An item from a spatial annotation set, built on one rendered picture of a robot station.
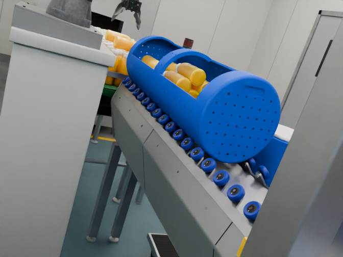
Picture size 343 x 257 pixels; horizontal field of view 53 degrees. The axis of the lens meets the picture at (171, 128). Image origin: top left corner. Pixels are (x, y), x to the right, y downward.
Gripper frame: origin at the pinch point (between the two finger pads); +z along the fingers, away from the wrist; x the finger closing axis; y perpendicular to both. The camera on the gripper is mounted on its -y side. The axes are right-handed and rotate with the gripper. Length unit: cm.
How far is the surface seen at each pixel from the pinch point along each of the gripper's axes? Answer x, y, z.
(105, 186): 8, 20, 85
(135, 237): 38, 15, 122
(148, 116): 4, 58, 30
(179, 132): 5, 86, 25
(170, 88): 1, 76, 13
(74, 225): 1, 4, 122
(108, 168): 6, 20, 74
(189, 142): 5, 94, 25
